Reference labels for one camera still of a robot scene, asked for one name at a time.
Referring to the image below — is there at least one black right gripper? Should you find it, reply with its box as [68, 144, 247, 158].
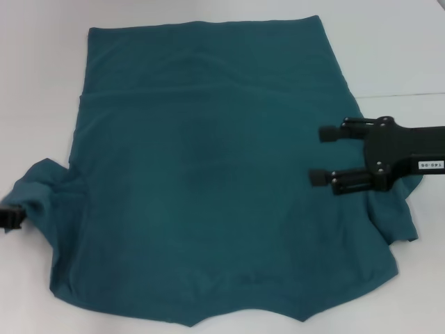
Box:
[309, 116, 445, 196]

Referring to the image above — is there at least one teal blue shirt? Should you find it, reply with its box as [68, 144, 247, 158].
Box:
[5, 14, 425, 328]

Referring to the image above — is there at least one white number label sticker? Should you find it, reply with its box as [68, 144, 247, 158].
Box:
[415, 159, 445, 170]

